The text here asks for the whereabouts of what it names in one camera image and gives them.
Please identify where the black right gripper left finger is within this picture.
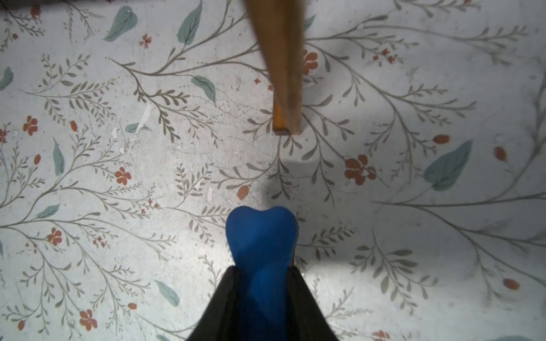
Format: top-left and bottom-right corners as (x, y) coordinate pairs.
(188, 266), (240, 341)

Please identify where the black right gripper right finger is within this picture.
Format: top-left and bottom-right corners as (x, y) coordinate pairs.
(286, 266), (338, 341)

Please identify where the wooden two-tier shelf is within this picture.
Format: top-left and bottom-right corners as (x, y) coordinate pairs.
(244, 0), (305, 135)

